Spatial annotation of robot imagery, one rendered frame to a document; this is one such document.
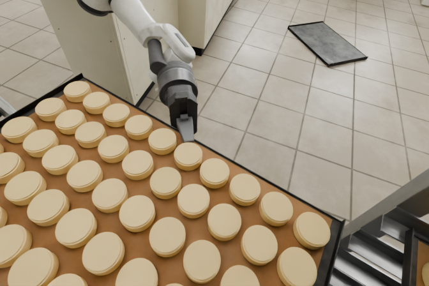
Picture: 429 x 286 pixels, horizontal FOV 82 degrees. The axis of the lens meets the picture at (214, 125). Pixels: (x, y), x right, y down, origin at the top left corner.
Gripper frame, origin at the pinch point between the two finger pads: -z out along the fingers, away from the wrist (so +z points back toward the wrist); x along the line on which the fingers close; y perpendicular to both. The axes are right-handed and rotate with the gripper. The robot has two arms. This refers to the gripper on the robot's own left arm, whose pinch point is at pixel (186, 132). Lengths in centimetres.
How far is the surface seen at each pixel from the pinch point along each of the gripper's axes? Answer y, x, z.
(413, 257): 24.2, 5.8, -29.3
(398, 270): 28.4, -3.5, -30.2
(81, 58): -40, -37, 84
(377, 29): 210, -73, 152
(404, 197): 24.9, 9.8, -23.2
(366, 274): 28.9, -12.5, -29.3
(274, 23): 109, -72, 172
